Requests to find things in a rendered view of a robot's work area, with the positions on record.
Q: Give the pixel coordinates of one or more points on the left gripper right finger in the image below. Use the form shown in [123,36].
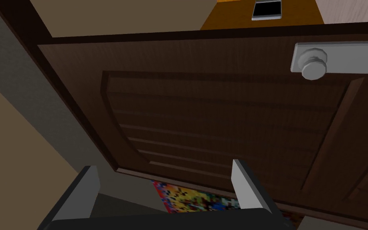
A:
[248,191]

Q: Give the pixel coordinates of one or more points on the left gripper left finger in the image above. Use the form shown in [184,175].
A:
[81,196]

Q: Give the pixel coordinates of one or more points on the multicoloured patterned rug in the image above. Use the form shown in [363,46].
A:
[192,199]

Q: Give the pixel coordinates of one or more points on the dark brown wooden door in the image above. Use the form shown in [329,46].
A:
[222,121]

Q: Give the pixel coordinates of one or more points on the grey door knob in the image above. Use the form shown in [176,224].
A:
[313,63]

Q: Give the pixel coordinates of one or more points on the orange wooden table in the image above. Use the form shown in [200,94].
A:
[235,17]

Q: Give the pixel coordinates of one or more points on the black and white tablet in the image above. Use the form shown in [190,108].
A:
[267,10]

